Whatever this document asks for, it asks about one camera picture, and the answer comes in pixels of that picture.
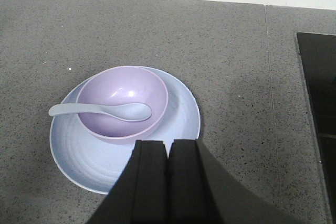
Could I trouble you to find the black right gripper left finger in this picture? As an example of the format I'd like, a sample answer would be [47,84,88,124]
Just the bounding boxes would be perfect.
[88,140,167,223]

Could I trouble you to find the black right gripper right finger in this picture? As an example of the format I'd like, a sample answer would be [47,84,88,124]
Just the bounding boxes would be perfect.
[169,140,303,223]

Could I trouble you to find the light blue plastic spoon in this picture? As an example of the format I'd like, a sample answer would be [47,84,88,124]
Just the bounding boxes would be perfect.
[48,103,152,122]

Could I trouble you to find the purple plastic bowl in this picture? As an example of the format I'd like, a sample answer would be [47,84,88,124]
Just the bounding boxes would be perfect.
[76,66,169,144]

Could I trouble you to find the black gas cooktop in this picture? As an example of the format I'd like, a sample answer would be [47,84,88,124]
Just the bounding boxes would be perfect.
[297,32,335,223]

